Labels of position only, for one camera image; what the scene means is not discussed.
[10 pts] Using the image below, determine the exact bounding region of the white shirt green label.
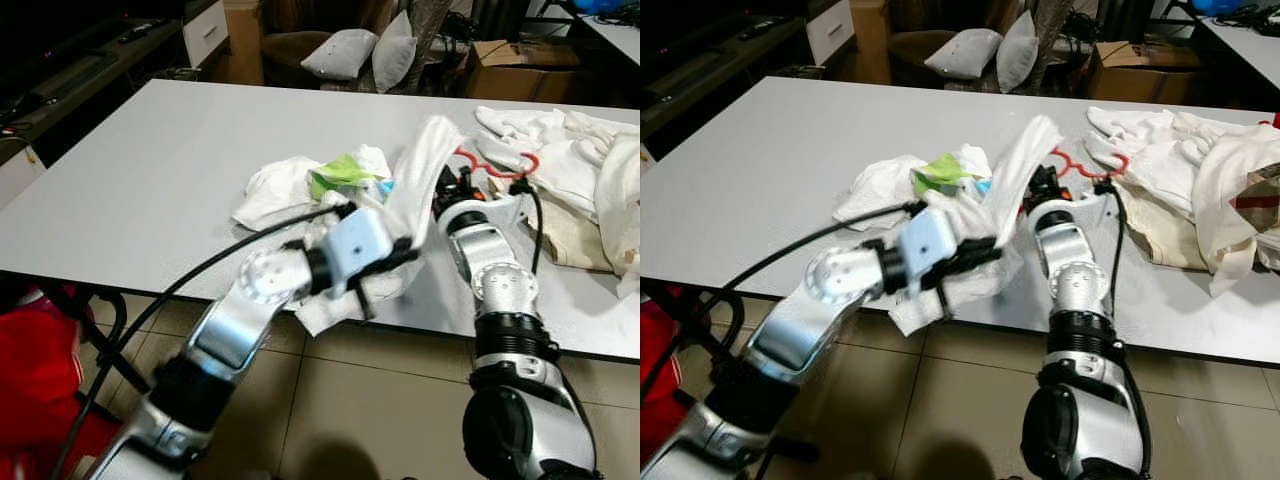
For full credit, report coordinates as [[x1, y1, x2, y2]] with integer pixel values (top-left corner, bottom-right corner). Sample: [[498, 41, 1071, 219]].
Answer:
[[830, 112, 1063, 338], [232, 114, 467, 338]]

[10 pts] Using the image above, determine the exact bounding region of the white folded shirt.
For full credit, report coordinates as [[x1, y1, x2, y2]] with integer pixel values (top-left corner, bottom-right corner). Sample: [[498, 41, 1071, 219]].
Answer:
[[472, 105, 611, 216], [1085, 105, 1231, 201]]

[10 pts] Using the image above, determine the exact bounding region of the open cardboard box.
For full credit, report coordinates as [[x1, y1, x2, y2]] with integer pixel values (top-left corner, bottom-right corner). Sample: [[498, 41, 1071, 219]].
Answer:
[[465, 40, 583, 104], [1088, 40, 1201, 104]]

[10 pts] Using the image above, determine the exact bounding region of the narrow grey pillow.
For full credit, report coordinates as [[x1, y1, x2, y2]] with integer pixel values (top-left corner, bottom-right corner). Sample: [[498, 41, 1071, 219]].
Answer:
[[372, 10, 417, 94], [995, 10, 1041, 94]]

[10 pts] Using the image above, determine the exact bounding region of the cream garment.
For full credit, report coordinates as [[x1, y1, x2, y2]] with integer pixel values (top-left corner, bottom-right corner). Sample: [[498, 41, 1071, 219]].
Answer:
[[525, 195, 619, 274], [1125, 180, 1216, 271]]

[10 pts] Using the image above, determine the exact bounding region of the wide grey pillow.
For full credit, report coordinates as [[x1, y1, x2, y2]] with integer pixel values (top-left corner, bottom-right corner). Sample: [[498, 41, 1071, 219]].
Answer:
[[300, 28, 379, 81], [923, 28, 1004, 81]]

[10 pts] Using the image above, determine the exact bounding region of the brown round chair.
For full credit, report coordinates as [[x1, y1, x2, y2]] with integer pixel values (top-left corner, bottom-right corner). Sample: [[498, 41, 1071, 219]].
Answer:
[[888, 30, 951, 86], [262, 30, 331, 89]]

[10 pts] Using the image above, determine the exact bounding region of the tall brown box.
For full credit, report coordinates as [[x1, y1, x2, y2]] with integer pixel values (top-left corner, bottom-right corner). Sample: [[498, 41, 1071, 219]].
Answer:
[[852, 0, 893, 86]]

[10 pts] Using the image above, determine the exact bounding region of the white drawer unit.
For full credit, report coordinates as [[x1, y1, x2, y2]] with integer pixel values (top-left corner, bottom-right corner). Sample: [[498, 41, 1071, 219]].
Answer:
[[806, 0, 856, 67], [183, 0, 232, 69]]

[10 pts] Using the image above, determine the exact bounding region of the black low bench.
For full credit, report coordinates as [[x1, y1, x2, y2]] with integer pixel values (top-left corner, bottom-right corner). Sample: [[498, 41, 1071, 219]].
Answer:
[[0, 15, 188, 169], [640, 15, 809, 141]]

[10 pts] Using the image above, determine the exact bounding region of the red shirt white-trimmed collar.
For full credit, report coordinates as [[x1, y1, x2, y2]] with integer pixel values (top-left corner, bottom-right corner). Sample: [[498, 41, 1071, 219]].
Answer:
[[640, 295, 701, 461], [0, 283, 123, 480]]

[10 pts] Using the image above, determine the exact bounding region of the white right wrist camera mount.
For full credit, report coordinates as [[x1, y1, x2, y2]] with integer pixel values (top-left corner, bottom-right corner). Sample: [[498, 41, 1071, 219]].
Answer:
[[1068, 190, 1117, 227], [478, 192, 537, 230]]

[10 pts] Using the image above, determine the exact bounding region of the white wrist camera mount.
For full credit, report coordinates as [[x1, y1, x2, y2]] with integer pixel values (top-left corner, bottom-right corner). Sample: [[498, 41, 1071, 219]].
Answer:
[[1068, 190, 1117, 227], [322, 206, 394, 293], [897, 206, 969, 293], [478, 192, 537, 230]]

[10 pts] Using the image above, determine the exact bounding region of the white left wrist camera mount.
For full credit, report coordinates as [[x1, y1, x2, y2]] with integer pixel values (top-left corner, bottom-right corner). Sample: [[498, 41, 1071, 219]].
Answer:
[[897, 206, 969, 293], [322, 206, 394, 293]]

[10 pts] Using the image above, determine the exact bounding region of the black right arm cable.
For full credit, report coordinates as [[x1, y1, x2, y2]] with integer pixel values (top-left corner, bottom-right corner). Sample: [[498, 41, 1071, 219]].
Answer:
[[508, 178, 547, 279], [1093, 178, 1153, 480]]

